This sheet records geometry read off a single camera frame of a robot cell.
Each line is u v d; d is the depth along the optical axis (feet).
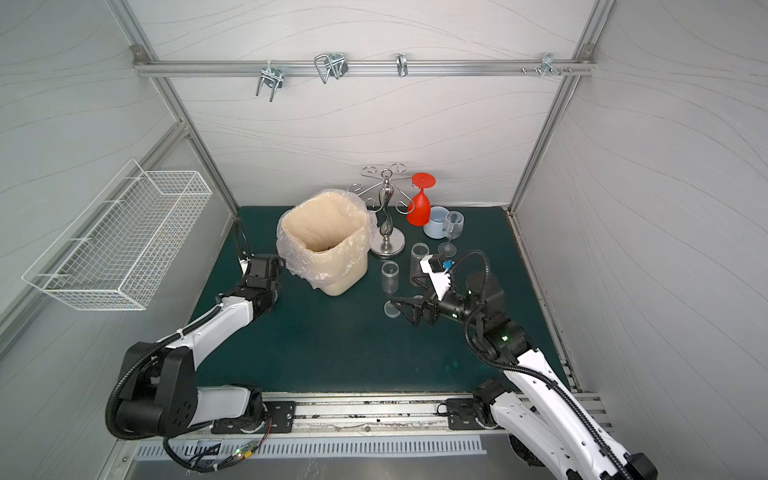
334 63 2.50
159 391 1.36
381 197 2.97
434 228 3.50
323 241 3.26
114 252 2.21
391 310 2.98
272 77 2.59
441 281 1.94
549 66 2.50
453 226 3.22
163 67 2.57
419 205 3.12
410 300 1.98
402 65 2.57
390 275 2.97
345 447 2.30
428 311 1.92
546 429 1.76
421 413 2.46
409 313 1.92
